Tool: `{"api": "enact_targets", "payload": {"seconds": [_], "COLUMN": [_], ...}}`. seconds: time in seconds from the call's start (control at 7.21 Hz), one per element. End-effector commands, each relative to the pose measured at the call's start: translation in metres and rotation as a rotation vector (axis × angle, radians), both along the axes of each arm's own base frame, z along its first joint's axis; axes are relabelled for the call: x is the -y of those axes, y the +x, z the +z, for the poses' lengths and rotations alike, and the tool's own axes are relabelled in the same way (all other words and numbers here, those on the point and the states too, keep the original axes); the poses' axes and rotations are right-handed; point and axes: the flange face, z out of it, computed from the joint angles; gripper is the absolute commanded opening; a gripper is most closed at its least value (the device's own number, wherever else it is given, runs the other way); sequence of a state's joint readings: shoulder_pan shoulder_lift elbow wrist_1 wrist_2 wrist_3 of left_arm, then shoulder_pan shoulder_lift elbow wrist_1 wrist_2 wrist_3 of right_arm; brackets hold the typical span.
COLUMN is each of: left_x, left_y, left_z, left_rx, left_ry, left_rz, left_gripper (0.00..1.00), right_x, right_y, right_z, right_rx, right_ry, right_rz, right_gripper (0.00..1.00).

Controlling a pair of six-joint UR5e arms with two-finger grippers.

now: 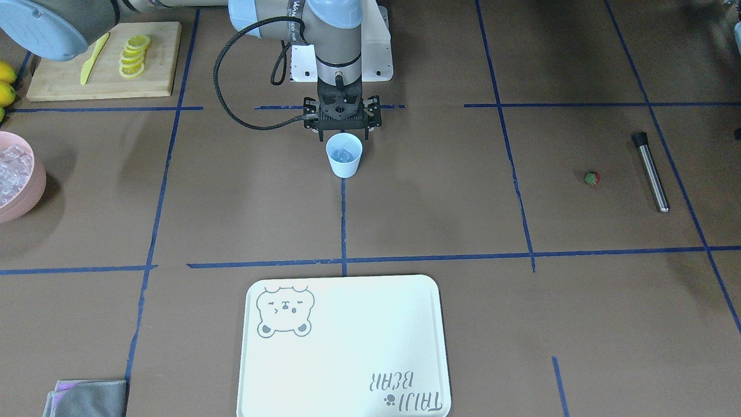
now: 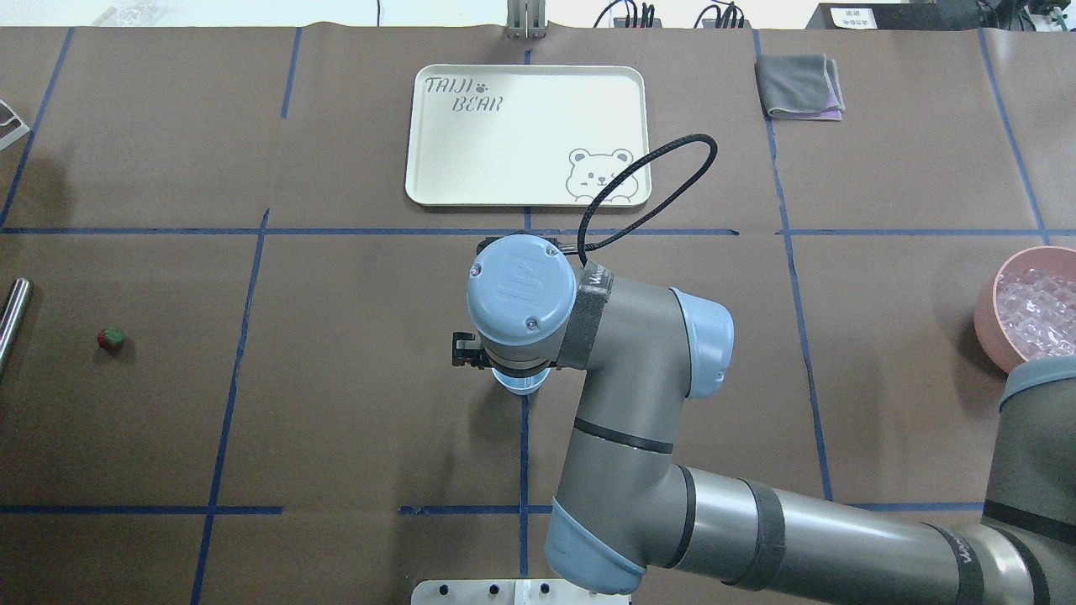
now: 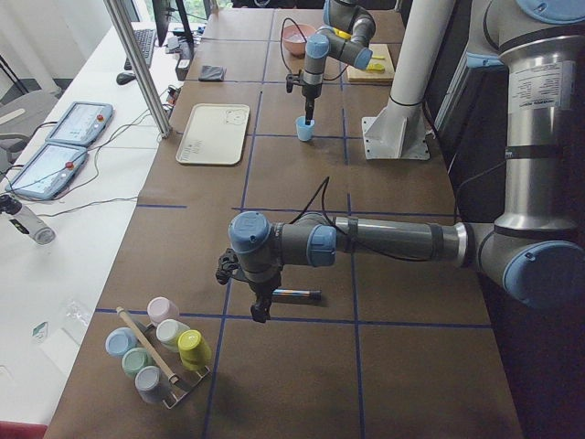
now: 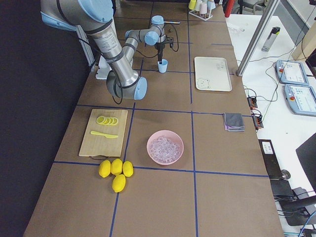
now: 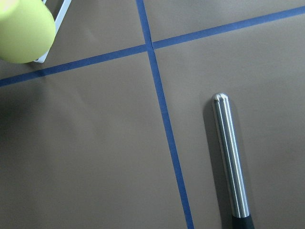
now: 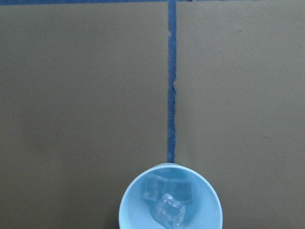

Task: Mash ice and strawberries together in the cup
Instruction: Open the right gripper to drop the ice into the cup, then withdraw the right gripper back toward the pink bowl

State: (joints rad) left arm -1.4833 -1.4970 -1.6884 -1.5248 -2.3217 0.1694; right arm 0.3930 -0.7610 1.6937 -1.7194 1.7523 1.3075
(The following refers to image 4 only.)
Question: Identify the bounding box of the aluminium frame post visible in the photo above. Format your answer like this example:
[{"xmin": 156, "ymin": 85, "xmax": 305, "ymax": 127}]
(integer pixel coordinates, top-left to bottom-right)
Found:
[{"xmin": 236, "ymin": 0, "xmax": 280, "ymax": 77}]

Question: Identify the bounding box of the sliced lemon row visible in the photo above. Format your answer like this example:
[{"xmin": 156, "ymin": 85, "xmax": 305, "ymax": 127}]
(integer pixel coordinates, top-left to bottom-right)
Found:
[{"xmin": 96, "ymin": 116, "xmax": 119, "ymax": 126}]

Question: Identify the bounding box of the pink bowl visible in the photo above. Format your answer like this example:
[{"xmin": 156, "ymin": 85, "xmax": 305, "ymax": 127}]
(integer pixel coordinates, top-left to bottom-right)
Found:
[{"xmin": 146, "ymin": 130, "xmax": 184, "ymax": 165}]

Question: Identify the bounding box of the yellow lemon right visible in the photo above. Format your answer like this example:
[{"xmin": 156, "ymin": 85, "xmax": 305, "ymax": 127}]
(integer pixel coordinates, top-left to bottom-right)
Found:
[{"xmin": 122, "ymin": 160, "xmax": 134, "ymax": 177}]

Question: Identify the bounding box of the yellow lemon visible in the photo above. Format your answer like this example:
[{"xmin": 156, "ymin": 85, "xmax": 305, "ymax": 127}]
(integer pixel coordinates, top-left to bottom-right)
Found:
[
  {"xmin": 98, "ymin": 160, "xmax": 111, "ymax": 178},
  {"xmin": 112, "ymin": 174, "xmax": 126, "ymax": 193},
  {"xmin": 122, "ymin": 160, "xmax": 134, "ymax": 177},
  {"xmin": 111, "ymin": 158, "xmax": 123, "ymax": 176}
]

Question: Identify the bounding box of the yellow plastic knife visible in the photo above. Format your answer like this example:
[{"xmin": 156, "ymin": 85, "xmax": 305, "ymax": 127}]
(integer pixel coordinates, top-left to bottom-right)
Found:
[{"xmin": 90, "ymin": 131, "xmax": 118, "ymax": 139}]

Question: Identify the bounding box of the yellow lemon far left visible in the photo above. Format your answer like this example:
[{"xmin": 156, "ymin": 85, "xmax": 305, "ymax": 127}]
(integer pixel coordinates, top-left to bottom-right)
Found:
[{"xmin": 98, "ymin": 160, "xmax": 111, "ymax": 178}]

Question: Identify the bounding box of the teach pendant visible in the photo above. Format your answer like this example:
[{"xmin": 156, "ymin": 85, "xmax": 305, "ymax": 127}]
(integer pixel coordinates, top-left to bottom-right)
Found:
[
  {"xmin": 276, "ymin": 59, "xmax": 310, "ymax": 85},
  {"xmin": 283, "ymin": 84, "xmax": 316, "ymax": 117}
]

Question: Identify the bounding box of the white wire cup rack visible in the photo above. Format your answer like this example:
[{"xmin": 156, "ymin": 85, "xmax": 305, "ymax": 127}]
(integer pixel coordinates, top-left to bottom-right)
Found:
[{"xmin": 189, "ymin": 9, "xmax": 213, "ymax": 21}]

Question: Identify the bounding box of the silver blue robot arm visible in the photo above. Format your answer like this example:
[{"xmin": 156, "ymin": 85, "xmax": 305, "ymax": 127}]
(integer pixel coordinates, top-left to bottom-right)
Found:
[{"xmin": 40, "ymin": 0, "xmax": 174, "ymax": 100}]

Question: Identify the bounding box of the grey folded cloth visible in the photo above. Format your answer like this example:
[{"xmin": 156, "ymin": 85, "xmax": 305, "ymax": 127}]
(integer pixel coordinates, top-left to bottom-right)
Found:
[{"xmin": 223, "ymin": 113, "xmax": 245, "ymax": 132}]

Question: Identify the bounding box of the yellow lemon front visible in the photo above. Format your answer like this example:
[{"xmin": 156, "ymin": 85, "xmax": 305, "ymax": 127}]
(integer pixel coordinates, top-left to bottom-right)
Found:
[{"xmin": 112, "ymin": 174, "xmax": 126, "ymax": 193}]

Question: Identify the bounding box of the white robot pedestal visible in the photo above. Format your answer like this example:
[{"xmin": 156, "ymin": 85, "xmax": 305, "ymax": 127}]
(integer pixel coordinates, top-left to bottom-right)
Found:
[{"xmin": 95, "ymin": 54, "xmax": 135, "ymax": 80}]

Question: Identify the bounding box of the pile of clear ice cubes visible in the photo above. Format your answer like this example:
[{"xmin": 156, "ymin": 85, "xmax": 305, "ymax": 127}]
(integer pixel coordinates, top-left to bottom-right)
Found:
[{"xmin": 149, "ymin": 136, "xmax": 180, "ymax": 162}]

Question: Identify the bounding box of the wooden cutting board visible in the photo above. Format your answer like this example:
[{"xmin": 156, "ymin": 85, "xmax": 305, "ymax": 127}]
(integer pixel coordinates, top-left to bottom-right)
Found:
[{"xmin": 79, "ymin": 109, "xmax": 129, "ymax": 158}]

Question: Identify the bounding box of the pink cup on rack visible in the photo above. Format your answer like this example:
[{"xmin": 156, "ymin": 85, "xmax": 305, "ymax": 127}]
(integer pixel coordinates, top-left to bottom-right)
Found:
[{"xmin": 199, "ymin": 2, "xmax": 207, "ymax": 14}]

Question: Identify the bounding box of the yellow lemon middle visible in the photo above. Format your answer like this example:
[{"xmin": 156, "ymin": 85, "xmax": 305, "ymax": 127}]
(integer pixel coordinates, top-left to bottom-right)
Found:
[{"xmin": 111, "ymin": 158, "xmax": 123, "ymax": 176}]

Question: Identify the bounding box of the cream tray with bear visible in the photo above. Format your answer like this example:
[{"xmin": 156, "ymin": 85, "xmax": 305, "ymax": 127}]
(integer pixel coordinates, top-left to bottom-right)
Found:
[{"xmin": 194, "ymin": 57, "xmax": 232, "ymax": 92}]

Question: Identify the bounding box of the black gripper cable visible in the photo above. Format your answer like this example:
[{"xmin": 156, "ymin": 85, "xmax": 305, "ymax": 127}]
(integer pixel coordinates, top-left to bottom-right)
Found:
[{"xmin": 135, "ymin": 23, "xmax": 180, "ymax": 58}]

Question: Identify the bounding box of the white side table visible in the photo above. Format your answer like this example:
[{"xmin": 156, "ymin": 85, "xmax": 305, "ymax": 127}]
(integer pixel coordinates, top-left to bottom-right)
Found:
[{"xmin": 225, "ymin": 13, "xmax": 316, "ymax": 196}]

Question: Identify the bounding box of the steel muddler black tip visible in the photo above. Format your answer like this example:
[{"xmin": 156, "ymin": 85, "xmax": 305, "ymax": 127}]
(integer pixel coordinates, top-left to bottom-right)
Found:
[{"xmin": 164, "ymin": 21, "xmax": 181, "ymax": 25}]

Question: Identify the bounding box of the lower teach pendant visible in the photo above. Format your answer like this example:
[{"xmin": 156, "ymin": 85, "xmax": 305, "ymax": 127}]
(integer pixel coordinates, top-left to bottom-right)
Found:
[{"xmin": 283, "ymin": 84, "xmax": 316, "ymax": 117}]

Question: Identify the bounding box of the light blue plastic cup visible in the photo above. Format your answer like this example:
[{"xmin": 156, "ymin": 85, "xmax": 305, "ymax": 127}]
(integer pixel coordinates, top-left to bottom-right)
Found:
[{"xmin": 158, "ymin": 59, "xmax": 168, "ymax": 73}]

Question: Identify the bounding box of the upper teach pendant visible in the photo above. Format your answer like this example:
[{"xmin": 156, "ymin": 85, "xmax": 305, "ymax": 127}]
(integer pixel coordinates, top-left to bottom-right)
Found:
[{"xmin": 276, "ymin": 59, "xmax": 310, "ymax": 85}]

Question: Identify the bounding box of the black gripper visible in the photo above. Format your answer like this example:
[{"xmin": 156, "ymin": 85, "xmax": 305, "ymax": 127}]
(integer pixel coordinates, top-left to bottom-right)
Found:
[{"xmin": 155, "ymin": 36, "xmax": 174, "ymax": 64}]

